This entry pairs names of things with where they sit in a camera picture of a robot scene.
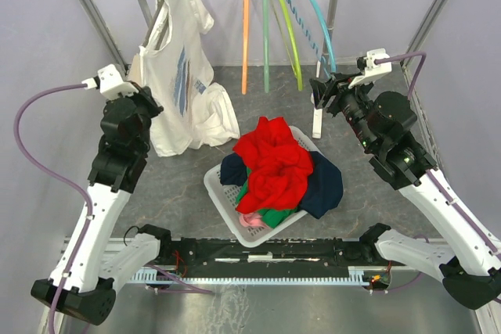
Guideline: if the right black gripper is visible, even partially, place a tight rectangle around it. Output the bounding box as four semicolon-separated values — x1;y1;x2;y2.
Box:
308;72;379;151

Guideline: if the white t shirt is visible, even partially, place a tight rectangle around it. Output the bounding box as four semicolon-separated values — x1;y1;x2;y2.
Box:
139;0;240;157

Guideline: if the red t shirt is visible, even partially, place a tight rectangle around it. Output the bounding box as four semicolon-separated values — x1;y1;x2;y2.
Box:
233;117;314;214

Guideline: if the navy blue t shirt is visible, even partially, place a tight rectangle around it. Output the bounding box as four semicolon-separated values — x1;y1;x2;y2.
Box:
220;151;344;219

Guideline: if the teal blue hanger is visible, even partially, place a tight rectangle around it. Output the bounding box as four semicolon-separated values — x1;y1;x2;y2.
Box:
284;0;337;76

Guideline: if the yellow green hanger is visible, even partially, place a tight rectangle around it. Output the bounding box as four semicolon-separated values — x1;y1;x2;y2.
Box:
268;0;304;91

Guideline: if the mint green hanger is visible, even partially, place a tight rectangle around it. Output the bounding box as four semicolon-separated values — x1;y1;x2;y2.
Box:
261;0;270;93

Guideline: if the orange hanger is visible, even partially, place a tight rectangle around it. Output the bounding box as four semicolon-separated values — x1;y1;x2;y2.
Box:
241;0;250;95

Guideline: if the green t shirt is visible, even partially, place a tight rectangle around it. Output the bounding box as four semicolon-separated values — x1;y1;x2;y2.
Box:
234;183;302;230

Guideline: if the pink t shirt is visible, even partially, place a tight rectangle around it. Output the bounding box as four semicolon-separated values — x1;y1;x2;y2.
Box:
239;212;267;228

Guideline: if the grey hanger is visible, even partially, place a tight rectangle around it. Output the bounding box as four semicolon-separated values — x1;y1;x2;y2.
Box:
137;0;169;51

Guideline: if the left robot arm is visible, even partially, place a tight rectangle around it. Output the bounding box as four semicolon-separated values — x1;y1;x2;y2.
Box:
31;81;173;325

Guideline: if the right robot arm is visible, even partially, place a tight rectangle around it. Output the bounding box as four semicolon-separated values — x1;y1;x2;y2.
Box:
309;74;500;310

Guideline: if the folded beige cloth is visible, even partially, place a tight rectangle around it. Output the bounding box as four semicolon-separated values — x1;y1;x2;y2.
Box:
127;54;142;86

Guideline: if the white plastic basket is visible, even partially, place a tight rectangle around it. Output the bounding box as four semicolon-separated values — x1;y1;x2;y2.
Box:
203;125;320;248

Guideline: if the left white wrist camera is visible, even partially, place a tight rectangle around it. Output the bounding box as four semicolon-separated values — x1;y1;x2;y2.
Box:
81;64;139;101

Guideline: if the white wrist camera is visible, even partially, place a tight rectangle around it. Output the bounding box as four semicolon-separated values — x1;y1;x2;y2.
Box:
348;48;392;89
81;64;139;101

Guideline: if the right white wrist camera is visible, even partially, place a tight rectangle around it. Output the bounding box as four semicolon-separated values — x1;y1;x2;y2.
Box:
348;48;392;89

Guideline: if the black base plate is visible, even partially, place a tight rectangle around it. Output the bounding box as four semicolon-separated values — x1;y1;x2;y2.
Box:
151;238;389;278

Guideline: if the light blue cable duct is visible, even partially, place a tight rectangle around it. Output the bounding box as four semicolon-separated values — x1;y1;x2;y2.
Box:
128;267;385;286

